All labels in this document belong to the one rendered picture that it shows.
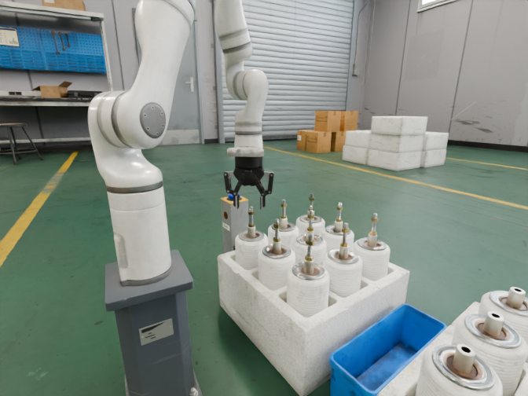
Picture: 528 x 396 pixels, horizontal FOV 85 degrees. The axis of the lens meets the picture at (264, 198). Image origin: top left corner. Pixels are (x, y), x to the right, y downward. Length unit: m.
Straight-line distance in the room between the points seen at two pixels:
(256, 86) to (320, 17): 6.32
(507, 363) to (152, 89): 0.69
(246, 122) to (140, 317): 0.48
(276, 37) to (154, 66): 5.88
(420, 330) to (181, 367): 0.58
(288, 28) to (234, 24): 5.82
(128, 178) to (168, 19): 0.27
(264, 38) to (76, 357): 5.85
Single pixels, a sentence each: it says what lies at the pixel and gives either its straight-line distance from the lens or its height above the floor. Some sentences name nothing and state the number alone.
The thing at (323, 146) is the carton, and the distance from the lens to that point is 4.42.
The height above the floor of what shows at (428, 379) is 0.23.
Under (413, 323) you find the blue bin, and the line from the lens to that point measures 0.89.
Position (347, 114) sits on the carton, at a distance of 4.70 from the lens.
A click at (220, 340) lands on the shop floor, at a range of 0.89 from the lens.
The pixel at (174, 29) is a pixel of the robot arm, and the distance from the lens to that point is 0.57.
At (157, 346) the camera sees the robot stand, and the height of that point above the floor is 0.18.
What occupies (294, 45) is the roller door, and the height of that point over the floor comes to 1.84.
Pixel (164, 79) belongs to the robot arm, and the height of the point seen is 0.65.
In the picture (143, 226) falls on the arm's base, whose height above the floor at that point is 0.41.
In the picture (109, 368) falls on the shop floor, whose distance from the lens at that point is 0.90.
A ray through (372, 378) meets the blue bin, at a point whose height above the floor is 0.00.
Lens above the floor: 0.60
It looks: 17 degrees down
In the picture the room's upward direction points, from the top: straight up
